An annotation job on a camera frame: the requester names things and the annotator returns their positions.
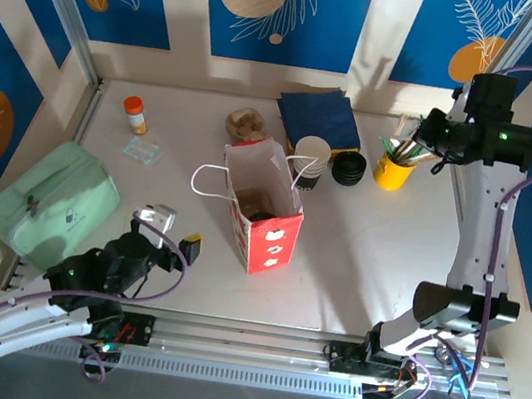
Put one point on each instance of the red printed paper bag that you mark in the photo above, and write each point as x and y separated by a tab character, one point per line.
270	251

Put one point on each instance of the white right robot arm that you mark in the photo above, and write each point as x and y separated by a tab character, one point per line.
483	234

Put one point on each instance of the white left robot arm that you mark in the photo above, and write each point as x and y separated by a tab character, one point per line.
23	328

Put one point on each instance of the arm base controller board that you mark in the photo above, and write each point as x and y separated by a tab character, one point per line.
101	348
387	391

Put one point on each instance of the white wrapped straw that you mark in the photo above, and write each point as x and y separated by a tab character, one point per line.
422	156

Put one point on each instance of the green plastic stirrer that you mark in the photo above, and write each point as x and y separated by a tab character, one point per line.
388	146

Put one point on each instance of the yellow utensil cup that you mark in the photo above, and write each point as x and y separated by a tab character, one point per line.
391	176

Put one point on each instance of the yellow paper napkin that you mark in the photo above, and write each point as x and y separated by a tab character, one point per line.
335	148

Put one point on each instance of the mint green zipper pouch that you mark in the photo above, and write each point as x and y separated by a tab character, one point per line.
42	204

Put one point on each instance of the clear plastic packet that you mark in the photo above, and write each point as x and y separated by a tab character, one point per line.
142	152

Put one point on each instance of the white paper cup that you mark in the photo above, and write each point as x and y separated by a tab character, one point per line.
313	149

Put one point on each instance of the black printed paper cup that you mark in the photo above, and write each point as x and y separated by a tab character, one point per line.
307	181

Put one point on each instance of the orange pill bottle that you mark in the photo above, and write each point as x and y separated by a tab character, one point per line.
136	114

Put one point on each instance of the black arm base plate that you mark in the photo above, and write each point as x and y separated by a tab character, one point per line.
342	358
139	329

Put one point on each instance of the aluminium front rail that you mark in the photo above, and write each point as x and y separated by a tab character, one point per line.
243	343

